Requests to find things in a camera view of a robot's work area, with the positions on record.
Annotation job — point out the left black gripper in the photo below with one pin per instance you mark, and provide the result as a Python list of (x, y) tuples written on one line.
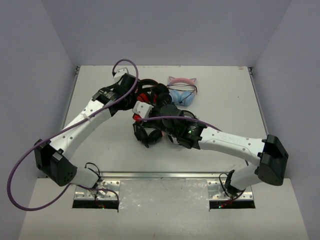
[(152, 92)]

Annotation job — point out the black on-ear headphones with cable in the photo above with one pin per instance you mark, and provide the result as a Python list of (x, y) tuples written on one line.
[(164, 97)]

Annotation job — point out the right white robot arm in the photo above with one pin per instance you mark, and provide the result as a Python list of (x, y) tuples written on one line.
[(267, 157)]

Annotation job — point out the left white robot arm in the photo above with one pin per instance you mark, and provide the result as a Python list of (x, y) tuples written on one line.
[(53, 157)]

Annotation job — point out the white and black headphones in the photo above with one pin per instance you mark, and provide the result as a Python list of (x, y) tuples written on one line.
[(186, 113)]

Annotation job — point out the red and black headphones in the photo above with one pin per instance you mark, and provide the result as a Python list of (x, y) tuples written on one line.
[(146, 91)]

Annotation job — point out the black over-ear headphones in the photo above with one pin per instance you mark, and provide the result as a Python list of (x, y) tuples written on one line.
[(145, 138)]

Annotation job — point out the pink blue cat-ear headphones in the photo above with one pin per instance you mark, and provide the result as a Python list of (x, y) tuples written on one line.
[(182, 90)]

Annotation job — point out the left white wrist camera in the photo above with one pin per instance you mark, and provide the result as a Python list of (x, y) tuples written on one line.
[(118, 74)]

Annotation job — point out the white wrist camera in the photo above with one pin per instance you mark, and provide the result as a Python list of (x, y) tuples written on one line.
[(141, 110), (118, 74)]

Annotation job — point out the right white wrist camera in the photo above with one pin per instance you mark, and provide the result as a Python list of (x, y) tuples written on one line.
[(141, 110)]

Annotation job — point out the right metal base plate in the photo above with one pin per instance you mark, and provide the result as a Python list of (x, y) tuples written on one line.
[(216, 192)]

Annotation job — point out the metal base plate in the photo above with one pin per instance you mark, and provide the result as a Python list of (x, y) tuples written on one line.
[(216, 192), (109, 189)]

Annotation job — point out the aluminium rail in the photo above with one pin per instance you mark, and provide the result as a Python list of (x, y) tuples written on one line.
[(163, 174)]

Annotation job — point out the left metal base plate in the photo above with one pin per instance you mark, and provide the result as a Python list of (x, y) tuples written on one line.
[(109, 189)]

